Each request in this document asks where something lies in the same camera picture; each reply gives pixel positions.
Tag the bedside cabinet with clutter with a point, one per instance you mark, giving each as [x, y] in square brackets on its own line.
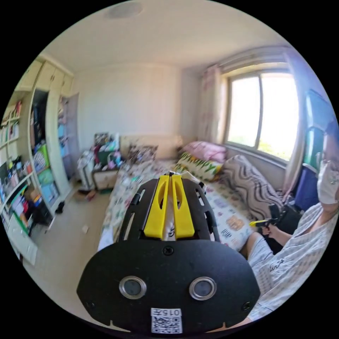
[106, 166]

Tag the white floor appliance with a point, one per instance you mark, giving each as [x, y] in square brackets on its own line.
[86, 169]

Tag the grey wavy striped rolled blanket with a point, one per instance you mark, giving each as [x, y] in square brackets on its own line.
[249, 185]

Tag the pink pillow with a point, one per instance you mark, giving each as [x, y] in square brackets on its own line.
[209, 150]

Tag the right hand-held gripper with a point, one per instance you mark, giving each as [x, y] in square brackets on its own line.
[288, 219]

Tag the dark floral printed cushion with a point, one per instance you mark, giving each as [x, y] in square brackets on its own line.
[141, 153]

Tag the pink floral curtain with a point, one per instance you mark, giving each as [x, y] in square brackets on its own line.
[210, 106]

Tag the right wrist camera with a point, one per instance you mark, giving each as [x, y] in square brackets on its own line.
[272, 212]

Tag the yellow and green printed pillow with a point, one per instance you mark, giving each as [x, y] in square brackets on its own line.
[198, 165]

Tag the white cupboard with shelves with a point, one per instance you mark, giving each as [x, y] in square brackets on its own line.
[34, 159]

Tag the bed with printed sheet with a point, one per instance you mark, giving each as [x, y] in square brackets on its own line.
[124, 185]

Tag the person's right hand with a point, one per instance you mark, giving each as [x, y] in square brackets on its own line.
[274, 233]

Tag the pale plain curtain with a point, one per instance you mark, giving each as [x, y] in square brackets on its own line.
[296, 127]

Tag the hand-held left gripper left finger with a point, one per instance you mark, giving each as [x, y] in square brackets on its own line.
[156, 212]

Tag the person's body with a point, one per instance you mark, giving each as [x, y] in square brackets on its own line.
[291, 259]

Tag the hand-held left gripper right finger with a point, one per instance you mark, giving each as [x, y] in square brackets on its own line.
[183, 212]

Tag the window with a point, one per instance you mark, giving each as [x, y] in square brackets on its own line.
[260, 114]

